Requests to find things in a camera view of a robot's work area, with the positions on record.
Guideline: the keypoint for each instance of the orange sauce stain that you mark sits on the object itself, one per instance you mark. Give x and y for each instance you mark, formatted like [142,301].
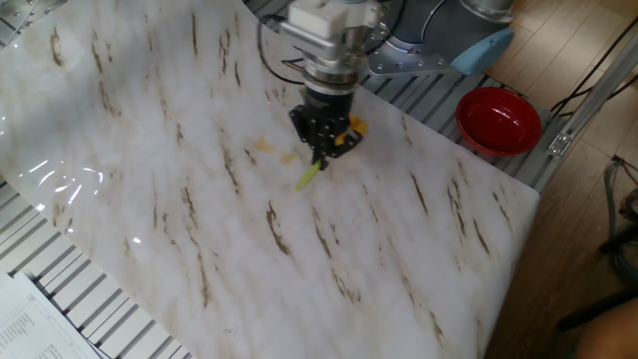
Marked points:
[262,145]

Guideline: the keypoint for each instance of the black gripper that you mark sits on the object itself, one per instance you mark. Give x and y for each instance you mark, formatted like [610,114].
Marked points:
[326,117]

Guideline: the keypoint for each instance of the marble pattern table sheet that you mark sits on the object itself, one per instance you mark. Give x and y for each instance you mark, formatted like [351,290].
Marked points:
[374,249]

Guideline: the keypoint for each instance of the person's bare forearm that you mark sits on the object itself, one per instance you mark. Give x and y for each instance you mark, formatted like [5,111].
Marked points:
[613,334]

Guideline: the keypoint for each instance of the black chair leg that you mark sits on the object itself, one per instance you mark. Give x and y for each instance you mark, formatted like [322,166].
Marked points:
[593,311]

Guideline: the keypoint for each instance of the red bowl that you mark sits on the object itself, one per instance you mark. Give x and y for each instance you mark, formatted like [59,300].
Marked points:
[498,122]

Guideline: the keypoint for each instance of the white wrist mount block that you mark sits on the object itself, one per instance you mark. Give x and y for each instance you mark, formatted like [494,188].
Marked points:
[324,20]

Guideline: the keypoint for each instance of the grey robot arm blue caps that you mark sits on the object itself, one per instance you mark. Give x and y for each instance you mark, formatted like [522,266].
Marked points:
[438,30]

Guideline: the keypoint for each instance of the printed paper sheets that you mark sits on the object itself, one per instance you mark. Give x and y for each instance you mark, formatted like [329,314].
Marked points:
[30,329]

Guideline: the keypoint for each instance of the aluminium frame post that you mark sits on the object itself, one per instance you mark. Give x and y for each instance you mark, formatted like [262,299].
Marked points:
[598,85]

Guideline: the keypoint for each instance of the silver perforated metal plate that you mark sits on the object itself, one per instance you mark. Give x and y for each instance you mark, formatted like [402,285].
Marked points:
[20,15]

